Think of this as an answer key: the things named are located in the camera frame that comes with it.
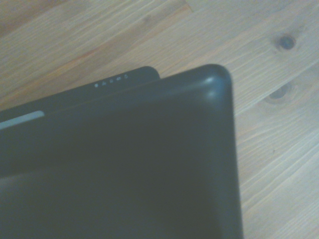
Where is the black laptop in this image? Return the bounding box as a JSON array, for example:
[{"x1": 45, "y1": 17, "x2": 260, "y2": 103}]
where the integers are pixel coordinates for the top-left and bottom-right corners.
[{"x1": 0, "y1": 64, "x2": 244, "y2": 239}]

